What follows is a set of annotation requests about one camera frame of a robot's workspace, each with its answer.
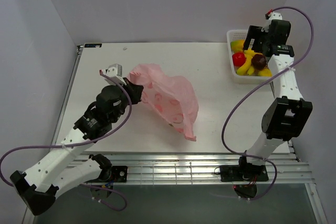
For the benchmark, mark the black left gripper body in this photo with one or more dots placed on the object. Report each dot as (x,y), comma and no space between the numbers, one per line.
(129,91)

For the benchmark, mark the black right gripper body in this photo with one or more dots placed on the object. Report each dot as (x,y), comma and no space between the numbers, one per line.
(260,37)

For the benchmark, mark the dark red fake fruit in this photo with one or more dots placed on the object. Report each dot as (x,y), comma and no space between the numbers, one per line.
(259,61)

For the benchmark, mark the red fake apple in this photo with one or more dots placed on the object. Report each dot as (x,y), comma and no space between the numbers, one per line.
(238,59)

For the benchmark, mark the yellow fake banana bunch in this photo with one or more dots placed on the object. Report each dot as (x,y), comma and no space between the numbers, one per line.
(247,69)

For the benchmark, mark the pink plastic bag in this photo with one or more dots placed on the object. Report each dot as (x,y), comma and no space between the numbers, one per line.
(172,97)

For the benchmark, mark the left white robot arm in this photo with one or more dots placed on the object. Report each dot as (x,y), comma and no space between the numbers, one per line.
(40,185)

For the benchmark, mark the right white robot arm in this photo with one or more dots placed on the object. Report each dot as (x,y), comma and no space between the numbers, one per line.
(288,114)

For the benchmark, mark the green yellow fake mango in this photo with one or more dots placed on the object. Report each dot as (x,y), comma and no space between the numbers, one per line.
(237,45)

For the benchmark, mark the white plastic basket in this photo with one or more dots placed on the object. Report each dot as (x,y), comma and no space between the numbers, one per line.
(233,35)

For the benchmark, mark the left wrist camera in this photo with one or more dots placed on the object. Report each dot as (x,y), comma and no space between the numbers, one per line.
(113,74)

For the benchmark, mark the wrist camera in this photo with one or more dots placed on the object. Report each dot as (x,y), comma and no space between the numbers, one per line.
(272,16)
(113,74)

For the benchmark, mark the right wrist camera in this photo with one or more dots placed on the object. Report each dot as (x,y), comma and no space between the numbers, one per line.
(272,16)

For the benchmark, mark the aluminium frame rail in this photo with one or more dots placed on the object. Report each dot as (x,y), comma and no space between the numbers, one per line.
(202,169)

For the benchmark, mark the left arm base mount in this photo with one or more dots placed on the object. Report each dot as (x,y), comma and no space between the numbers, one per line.
(115,174)

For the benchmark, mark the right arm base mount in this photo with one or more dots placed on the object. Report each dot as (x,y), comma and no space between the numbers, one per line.
(235,173)

